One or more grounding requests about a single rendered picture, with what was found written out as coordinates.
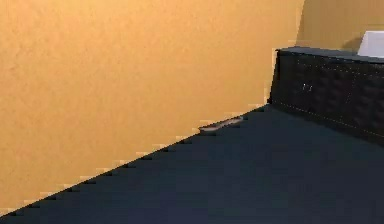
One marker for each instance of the black cabinet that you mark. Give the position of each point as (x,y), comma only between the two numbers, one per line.
(330,90)

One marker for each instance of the flat grey white object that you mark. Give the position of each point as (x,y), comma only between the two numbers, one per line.
(221,124)

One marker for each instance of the white box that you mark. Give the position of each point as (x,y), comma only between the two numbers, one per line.
(373,45)

